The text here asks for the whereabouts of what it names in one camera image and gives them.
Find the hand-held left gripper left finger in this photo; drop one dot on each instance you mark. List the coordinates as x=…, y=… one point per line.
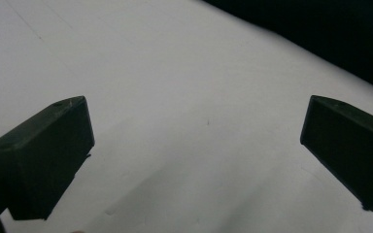
x=45, y=155

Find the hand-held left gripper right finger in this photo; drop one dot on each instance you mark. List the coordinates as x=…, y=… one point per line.
x=353, y=149

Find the black garment with grey stitching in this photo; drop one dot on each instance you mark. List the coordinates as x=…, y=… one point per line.
x=336, y=26

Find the white board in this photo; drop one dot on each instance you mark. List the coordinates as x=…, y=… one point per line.
x=175, y=81

